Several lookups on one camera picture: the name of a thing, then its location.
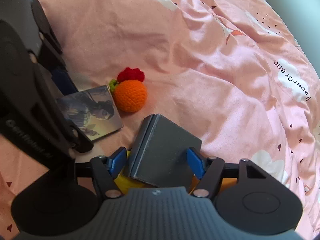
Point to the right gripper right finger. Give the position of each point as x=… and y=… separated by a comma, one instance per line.
x=210, y=172

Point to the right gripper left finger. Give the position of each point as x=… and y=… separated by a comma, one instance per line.
x=103, y=171

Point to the dark grey jewelry box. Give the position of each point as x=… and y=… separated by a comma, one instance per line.
x=159, y=153

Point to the orange cardboard box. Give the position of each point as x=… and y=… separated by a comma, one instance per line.
x=226, y=183

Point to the yellow tape measure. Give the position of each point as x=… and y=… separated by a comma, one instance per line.
x=125, y=183

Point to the picture card box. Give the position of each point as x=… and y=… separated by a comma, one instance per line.
x=93, y=111

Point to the orange crochet fruit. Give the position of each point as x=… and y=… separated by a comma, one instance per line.
x=130, y=96

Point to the red crochet flower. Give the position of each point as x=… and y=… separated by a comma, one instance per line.
x=131, y=74

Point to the pink printed duvet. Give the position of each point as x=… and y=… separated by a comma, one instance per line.
x=227, y=71

